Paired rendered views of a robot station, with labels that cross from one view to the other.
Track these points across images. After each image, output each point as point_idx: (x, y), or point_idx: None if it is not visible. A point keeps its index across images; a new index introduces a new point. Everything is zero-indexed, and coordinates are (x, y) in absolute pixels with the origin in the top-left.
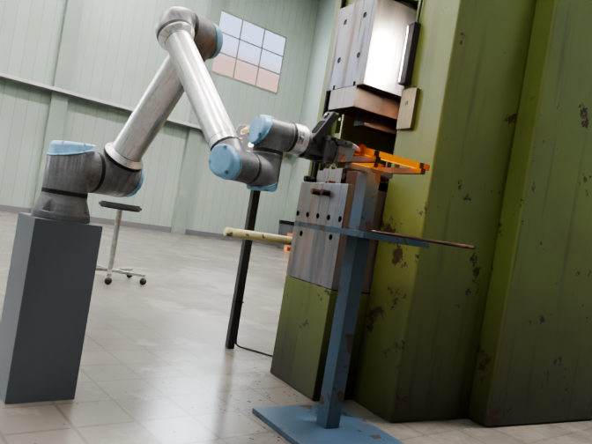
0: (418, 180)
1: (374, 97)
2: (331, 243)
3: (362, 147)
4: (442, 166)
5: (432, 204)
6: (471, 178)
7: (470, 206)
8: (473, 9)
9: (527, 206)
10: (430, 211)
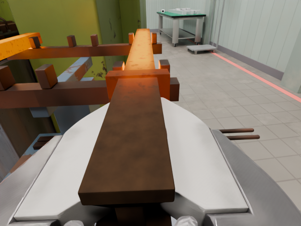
0: (77, 34)
1: None
2: (2, 155)
3: (169, 88)
4: (101, 9)
5: (107, 61)
6: (112, 12)
7: (116, 41)
8: None
9: (141, 25)
10: (108, 69)
